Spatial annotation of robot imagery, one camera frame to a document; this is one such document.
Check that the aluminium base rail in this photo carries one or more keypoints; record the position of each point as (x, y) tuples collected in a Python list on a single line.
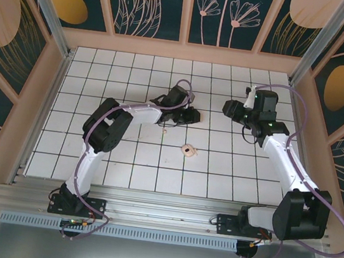
[(160, 211)]

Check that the pink earbud charging case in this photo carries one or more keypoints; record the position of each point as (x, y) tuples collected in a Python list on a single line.
[(189, 152)]

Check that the aluminium side rail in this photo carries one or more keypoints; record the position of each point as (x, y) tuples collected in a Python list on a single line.
[(46, 111), (296, 127)]

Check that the aluminium corner post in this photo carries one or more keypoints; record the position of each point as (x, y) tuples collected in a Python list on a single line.
[(48, 5), (318, 43)]

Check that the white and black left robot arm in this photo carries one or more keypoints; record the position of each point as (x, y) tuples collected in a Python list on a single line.
[(86, 171)]

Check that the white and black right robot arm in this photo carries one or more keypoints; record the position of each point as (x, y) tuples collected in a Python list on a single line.
[(288, 164)]

